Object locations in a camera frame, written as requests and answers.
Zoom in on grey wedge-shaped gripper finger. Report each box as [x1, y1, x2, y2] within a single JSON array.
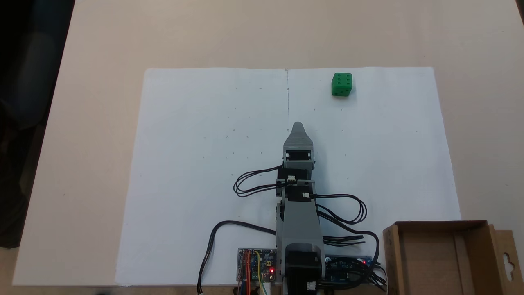
[[283, 122, 314, 150]]

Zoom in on green dice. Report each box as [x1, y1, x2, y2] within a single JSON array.
[[331, 73, 353, 98]]

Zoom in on white paper sheet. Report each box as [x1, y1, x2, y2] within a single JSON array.
[[116, 68, 289, 286], [287, 67, 462, 286]]

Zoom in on blue circuit board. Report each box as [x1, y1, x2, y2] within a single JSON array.
[[323, 256, 374, 284]]

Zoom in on brown cardboard box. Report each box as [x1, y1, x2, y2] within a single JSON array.
[[383, 220, 524, 295]]

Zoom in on black gripper motor cable loop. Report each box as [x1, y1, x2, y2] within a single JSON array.
[[233, 165, 285, 198]]

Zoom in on black wrist motor cable loop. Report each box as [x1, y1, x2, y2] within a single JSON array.
[[313, 193, 368, 225]]

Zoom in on circuit board with coloured wires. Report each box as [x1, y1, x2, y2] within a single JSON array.
[[237, 247, 283, 284]]

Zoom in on yellow jumper wire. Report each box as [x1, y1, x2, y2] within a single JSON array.
[[253, 251, 269, 295]]

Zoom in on red jumper wire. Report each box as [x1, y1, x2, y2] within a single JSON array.
[[242, 250, 252, 295]]

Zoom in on black elbow motor cable bundle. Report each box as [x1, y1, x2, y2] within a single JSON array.
[[318, 223, 388, 292]]

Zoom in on black power cable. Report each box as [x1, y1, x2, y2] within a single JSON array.
[[198, 221, 278, 295]]

